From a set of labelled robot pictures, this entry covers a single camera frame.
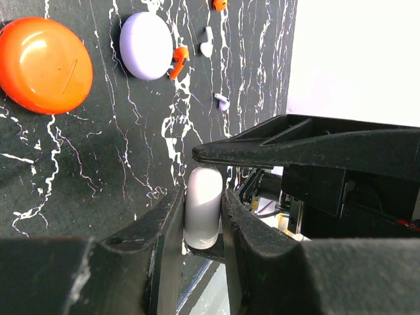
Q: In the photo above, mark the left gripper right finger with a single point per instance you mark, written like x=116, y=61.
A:
x=270, y=273

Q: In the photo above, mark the purple earbud charging case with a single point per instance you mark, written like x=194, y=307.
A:
x=146, y=46

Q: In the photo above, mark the purple earbud lower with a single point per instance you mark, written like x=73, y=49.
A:
x=224, y=102

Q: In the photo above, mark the red earbud charging case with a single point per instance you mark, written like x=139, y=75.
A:
x=45, y=67

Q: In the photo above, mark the white earbud charging case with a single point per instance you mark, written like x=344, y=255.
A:
x=203, y=208

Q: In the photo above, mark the red earbud upper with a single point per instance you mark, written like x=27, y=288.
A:
x=219, y=5

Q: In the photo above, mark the red earbud lower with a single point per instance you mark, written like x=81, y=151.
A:
x=180, y=56

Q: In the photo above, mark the red earbud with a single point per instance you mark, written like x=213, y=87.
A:
x=180, y=56
x=219, y=5

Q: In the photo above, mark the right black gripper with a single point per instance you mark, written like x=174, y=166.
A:
x=321, y=202

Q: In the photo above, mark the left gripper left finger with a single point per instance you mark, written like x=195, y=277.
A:
x=134, y=271

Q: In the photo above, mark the white earbud lower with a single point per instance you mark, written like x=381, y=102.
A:
x=206, y=48

